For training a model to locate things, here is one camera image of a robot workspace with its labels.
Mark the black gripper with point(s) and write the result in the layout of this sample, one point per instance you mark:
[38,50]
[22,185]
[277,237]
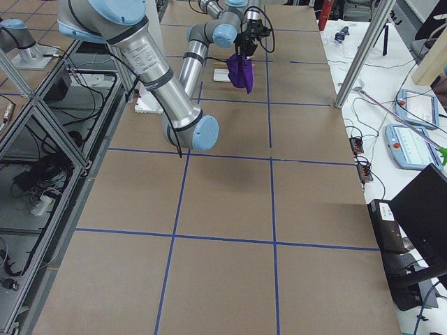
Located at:
[245,42]

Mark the purple towel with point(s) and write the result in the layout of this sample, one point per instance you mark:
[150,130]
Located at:
[241,72]

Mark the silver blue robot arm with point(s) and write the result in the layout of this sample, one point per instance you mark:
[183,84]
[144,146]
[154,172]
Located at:
[16,36]
[125,25]

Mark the white wooden towel rack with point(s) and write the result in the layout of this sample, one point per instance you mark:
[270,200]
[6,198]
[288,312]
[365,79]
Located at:
[221,75]

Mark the red cylinder bottle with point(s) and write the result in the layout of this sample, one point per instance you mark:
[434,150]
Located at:
[324,15]

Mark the dark blue folded umbrella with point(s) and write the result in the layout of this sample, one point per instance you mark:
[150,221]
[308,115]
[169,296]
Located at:
[342,34]

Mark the far orange connector block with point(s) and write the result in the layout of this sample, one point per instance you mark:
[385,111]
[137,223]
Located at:
[356,144]

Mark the orange connector block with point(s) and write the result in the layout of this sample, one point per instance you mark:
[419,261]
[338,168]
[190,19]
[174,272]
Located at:
[356,144]
[364,172]

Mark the near orange connector block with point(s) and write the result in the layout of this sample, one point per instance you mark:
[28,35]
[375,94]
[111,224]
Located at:
[364,172]

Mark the far blue teach pendant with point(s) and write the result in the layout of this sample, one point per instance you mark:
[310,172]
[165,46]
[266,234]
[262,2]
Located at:
[419,109]

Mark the blue teach pendant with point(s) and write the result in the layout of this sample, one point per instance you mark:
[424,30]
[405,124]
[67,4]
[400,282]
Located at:
[409,150]
[419,109]

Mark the near blue teach pendant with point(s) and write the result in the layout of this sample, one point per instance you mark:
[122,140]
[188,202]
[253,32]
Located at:
[409,150]

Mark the black computer box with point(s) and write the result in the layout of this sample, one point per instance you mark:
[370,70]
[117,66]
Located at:
[387,232]

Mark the black monitor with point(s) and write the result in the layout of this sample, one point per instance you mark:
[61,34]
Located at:
[420,210]

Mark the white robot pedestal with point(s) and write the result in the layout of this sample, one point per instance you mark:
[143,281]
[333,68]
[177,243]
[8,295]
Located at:
[146,102]

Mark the aluminium frame post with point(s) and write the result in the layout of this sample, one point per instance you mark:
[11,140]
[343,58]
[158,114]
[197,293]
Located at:
[371,35]

